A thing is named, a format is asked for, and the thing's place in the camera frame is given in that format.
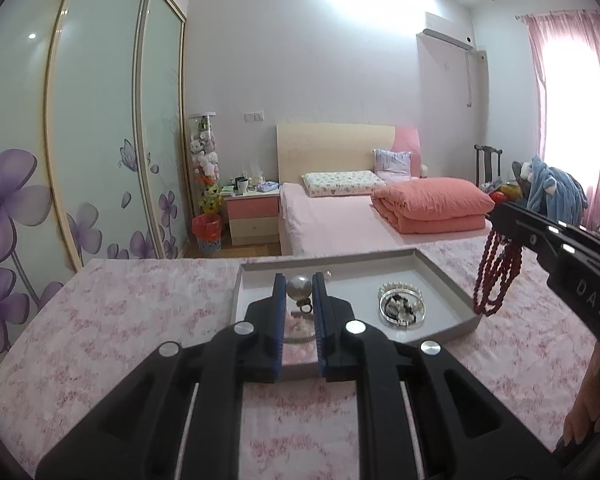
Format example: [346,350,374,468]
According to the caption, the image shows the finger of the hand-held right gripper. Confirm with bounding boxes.
[500,202,600,257]
[487,206,578,272]

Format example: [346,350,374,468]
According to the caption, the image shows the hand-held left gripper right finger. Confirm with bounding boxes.
[312,272,563,480]

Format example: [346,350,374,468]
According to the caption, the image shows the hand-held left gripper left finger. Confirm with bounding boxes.
[35,273,287,480]

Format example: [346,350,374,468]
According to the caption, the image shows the pearl ring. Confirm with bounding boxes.
[286,275,313,314]

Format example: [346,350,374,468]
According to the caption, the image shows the grey shallow tray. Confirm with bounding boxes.
[231,247,481,378]

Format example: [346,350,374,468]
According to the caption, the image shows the dark red bead necklace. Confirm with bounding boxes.
[472,229,524,317]

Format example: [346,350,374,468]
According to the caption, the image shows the round silver bangle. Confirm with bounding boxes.
[378,290,427,330]

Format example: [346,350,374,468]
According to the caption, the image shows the dark bead bracelet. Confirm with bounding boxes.
[385,295,422,324]

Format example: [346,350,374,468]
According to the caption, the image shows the person's right hand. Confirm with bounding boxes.
[561,344,600,450]

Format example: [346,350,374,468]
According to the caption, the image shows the blue plush robe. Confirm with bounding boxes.
[524,156,589,227]

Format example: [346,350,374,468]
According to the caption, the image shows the colourful clothes pile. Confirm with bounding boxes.
[480,182,524,207]

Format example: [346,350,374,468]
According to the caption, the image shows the dark wooden chair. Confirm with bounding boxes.
[474,143,504,187]

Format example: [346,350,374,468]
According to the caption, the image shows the folded coral quilt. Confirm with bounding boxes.
[370,177,496,235]

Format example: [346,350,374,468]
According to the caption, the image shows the bed with pink sheet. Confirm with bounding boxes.
[277,181,496,257]

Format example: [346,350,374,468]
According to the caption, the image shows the pink and cream nightstand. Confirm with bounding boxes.
[223,191,282,247]

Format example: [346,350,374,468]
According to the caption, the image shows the red trash bin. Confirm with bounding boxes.
[191,213,224,254]

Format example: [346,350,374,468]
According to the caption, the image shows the pink curtain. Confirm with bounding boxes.
[517,9,600,235]

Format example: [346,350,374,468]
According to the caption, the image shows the floral white pillow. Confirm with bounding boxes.
[301,170,389,199]

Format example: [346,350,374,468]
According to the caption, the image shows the purple patterned pillow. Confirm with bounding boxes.
[372,148,414,185]

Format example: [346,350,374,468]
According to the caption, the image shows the pink floral tablecloth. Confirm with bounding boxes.
[0,239,600,480]

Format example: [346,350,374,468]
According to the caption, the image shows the cream and pink headboard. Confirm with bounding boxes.
[276,122,422,187]

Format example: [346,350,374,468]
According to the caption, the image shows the clear tube of plush toys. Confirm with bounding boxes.
[187,112,224,217]

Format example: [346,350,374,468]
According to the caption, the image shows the white air conditioner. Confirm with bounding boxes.
[424,26,475,52]

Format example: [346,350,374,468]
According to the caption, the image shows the floral sliding door wardrobe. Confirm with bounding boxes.
[0,0,189,357]

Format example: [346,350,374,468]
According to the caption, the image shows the white pearl bracelet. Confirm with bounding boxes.
[380,281,427,311]

